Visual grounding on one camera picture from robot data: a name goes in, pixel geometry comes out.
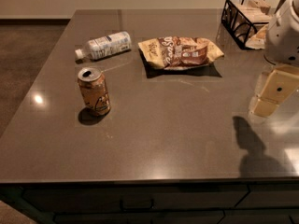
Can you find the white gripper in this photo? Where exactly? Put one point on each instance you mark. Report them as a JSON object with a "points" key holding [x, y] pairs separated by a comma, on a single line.
{"points": [[284, 36]]}

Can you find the orange soda can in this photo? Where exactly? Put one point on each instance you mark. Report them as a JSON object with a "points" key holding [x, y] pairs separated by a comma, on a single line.
{"points": [[93, 88]]}

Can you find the clear plastic water bottle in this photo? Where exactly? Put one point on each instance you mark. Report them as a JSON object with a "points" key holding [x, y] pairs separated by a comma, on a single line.
{"points": [[104, 46]]}

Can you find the napkins in basket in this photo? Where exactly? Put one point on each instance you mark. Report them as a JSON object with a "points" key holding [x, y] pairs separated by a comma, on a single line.
{"points": [[251, 23]]}

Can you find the brown chip bag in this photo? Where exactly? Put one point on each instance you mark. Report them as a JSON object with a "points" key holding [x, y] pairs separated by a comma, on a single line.
{"points": [[179, 53]]}

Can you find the dark cabinet drawers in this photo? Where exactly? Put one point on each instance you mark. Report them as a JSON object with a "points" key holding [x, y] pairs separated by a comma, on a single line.
{"points": [[212, 203]]}

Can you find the black wire basket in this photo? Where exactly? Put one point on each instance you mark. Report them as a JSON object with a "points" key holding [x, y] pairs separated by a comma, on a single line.
{"points": [[228, 19]]}

